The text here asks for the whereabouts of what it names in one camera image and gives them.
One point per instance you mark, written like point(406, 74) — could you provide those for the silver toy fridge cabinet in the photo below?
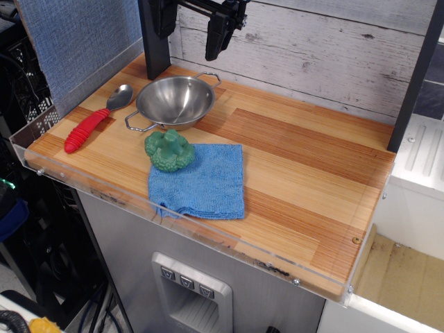
point(127, 242)

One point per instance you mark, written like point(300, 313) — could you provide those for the red handled metal spoon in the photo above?
point(120, 98)

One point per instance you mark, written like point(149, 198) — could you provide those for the toy water dispenser panel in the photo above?
point(192, 300)

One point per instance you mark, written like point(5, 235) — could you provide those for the blue fabric panel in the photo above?
point(80, 45)

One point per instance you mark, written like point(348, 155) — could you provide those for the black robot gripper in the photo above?
point(164, 13)

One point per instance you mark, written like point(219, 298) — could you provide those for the black vertical post right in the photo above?
point(418, 76)

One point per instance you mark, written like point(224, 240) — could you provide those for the stainless steel pot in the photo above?
point(176, 102)

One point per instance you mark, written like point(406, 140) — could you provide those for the black vertical post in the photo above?
point(156, 50)
point(418, 76)

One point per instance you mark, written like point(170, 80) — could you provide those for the black plastic crate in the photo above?
point(25, 94)

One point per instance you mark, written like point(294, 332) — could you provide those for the white toy sink unit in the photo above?
point(398, 285)

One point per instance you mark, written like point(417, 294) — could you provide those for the blue microfiber cloth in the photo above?
point(211, 187)

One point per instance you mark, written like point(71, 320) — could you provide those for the black vertical post left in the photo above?
point(156, 50)

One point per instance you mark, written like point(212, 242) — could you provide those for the clear acrylic guard rail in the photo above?
point(312, 176)

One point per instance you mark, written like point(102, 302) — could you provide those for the green toy broccoli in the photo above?
point(169, 151)

